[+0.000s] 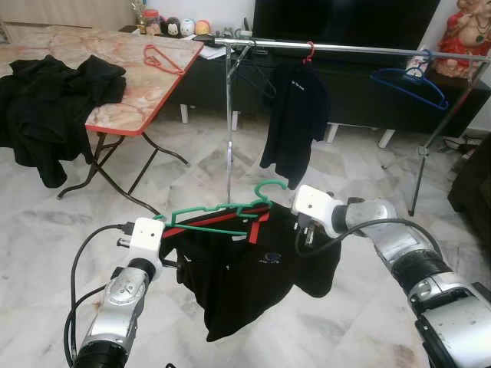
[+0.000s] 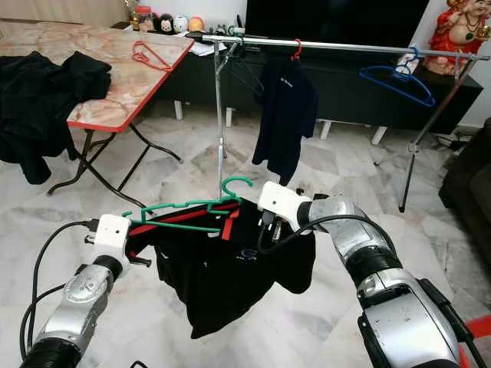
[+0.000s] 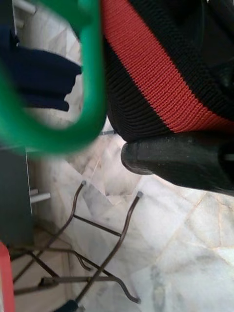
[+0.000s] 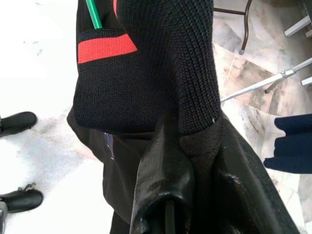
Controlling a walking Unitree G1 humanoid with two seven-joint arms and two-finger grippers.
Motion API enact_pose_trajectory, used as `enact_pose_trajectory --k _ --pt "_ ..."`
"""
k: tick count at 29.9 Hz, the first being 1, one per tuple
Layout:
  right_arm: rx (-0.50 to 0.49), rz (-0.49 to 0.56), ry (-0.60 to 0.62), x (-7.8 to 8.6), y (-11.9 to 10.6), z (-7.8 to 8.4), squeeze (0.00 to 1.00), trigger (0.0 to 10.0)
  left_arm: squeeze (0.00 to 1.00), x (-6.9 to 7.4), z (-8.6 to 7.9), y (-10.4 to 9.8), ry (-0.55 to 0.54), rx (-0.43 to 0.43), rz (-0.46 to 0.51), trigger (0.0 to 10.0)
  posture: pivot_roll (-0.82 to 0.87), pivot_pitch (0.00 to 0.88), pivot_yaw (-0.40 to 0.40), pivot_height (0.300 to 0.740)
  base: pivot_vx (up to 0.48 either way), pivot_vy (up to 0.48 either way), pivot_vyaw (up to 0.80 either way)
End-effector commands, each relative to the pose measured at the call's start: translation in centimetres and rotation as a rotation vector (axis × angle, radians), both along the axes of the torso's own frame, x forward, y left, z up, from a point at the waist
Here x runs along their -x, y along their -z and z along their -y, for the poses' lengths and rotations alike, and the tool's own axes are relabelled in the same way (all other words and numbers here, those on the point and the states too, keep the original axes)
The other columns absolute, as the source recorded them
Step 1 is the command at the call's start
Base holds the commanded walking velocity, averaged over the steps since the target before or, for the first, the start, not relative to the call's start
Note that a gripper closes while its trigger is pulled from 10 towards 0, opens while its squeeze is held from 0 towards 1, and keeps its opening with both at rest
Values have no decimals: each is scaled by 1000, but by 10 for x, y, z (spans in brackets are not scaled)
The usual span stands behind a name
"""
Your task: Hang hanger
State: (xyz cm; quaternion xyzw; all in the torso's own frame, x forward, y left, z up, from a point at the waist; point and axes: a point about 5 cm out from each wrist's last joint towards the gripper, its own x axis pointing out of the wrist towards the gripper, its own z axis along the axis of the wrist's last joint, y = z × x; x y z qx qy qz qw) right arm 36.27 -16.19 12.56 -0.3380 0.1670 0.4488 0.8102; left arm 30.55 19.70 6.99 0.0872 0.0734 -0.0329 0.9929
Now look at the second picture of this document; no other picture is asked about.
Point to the green plastic clothes hanger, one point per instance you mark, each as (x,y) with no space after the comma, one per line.
(173,205)

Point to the black garment with red trim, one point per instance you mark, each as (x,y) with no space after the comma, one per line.
(222,280)

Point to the black polo shirt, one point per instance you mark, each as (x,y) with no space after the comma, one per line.
(38,103)

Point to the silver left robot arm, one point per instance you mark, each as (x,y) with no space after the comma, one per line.
(77,310)

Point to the red plastic clothes hanger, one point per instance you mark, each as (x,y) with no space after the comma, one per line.
(169,67)
(299,50)

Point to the blue plastic clothes hanger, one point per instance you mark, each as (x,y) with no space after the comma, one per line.
(430,101)

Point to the silver metal clothes rack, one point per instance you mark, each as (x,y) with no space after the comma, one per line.
(220,130)

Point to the dark polo shirt white print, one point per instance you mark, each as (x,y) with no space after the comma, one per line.
(288,115)

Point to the black TV cabinet white legs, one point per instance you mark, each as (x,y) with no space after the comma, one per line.
(341,107)

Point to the white book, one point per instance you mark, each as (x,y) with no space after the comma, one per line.
(203,49)

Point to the dark grey fabric sofa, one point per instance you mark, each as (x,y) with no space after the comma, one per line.
(468,184)

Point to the white pink packet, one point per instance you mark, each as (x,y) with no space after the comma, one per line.
(406,66)

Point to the orange round figurine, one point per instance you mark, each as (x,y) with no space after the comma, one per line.
(197,24)

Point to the black flat screen television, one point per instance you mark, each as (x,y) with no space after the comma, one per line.
(337,19)

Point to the white round figurine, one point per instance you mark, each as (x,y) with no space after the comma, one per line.
(182,24)

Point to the black round figurine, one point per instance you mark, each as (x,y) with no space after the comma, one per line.
(166,23)

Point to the red plastic stool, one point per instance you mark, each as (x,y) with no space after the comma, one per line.
(477,330)

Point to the red lidded jar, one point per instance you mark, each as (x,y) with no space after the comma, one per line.
(144,20)

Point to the small gold trophy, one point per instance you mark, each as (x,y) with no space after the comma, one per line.
(131,8)

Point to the light wooden cabinet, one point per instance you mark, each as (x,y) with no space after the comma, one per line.
(61,8)

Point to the red gold laughing Buddha statue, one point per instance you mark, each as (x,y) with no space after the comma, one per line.
(456,34)

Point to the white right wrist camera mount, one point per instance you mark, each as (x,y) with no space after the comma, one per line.
(282,201)

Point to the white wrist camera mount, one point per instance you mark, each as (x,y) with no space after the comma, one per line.
(111,234)
(282,201)

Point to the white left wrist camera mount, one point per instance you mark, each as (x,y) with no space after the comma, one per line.
(111,234)

